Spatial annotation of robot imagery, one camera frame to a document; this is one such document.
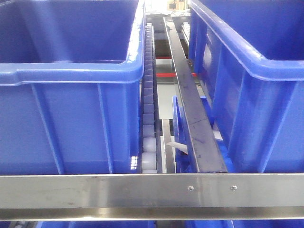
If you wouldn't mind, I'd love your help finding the large blue bin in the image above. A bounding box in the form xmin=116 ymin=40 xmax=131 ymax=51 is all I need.
xmin=189 ymin=0 xmax=304 ymax=172
xmin=0 ymin=0 xmax=145 ymax=175

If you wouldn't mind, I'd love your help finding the steel front shelf rail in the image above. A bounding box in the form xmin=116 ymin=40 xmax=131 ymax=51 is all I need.
xmin=0 ymin=173 xmax=304 ymax=221

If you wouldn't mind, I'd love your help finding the dark steel divider rail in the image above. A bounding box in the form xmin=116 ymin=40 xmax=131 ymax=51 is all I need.
xmin=163 ymin=16 xmax=228 ymax=173

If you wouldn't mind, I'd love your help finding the white paper label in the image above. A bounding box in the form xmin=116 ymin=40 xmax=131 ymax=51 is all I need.
xmin=166 ymin=142 xmax=188 ymax=154

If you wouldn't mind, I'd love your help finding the large blue bin left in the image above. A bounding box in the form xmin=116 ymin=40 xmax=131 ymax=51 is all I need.
xmin=0 ymin=0 xmax=145 ymax=175

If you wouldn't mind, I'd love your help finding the white roller track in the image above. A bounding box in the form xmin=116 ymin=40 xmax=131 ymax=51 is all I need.
xmin=141 ymin=23 xmax=157 ymax=174

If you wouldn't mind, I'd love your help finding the large blue bin right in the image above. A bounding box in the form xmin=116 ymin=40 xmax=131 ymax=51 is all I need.
xmin=189 ymin=0 xmax=304 ymax=172

